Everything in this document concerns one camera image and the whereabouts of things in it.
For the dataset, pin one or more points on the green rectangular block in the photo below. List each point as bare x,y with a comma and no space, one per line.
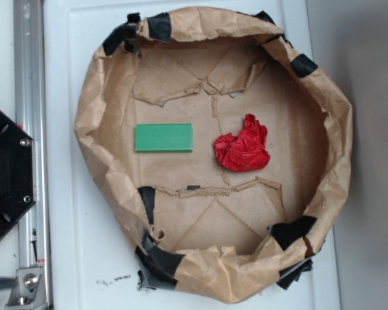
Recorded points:
164,137

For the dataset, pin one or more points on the crumpled red paper ball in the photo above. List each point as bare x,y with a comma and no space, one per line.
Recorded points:
246,151

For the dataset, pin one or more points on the brown paper bag tray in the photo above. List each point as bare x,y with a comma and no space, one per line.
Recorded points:
194,225

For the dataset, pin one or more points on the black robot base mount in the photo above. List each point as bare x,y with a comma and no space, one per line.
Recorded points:
16,174

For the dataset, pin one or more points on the aluminium extrusion rail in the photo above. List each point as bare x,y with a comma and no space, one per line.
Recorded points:
34,227

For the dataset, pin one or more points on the metal corner bracket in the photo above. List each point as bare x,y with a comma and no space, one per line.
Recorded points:
29,292

